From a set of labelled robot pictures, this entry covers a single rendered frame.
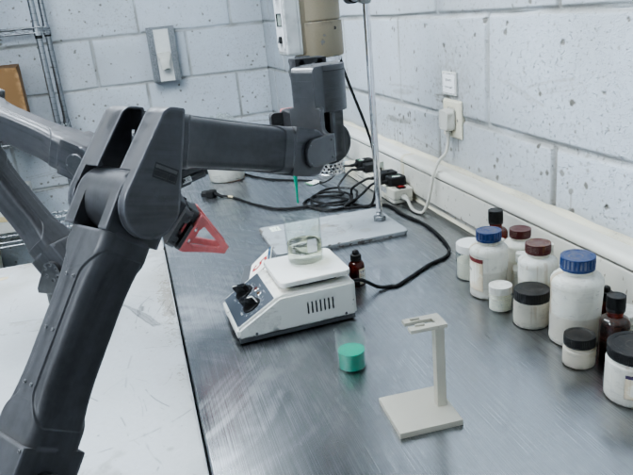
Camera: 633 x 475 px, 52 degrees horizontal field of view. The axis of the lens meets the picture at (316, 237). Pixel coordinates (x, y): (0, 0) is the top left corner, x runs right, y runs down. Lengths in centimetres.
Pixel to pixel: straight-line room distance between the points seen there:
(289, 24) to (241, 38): 208
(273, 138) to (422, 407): 38
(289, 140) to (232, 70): 267
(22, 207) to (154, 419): 45
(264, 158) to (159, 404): 38
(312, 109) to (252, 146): 13
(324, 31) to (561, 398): 83
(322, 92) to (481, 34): 63
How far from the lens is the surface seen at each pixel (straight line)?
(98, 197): 63
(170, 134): 62
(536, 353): 98
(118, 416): 94
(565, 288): 96
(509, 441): 81
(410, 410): 84
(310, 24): 136
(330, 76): 84
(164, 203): 62
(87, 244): 62
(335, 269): 105
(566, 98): 118
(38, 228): 116
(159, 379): 100
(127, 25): 338
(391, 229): 145
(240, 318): 105
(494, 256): 110
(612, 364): 87
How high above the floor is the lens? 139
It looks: 19 degrees down
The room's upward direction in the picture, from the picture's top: 6 degrees counter-clockwise
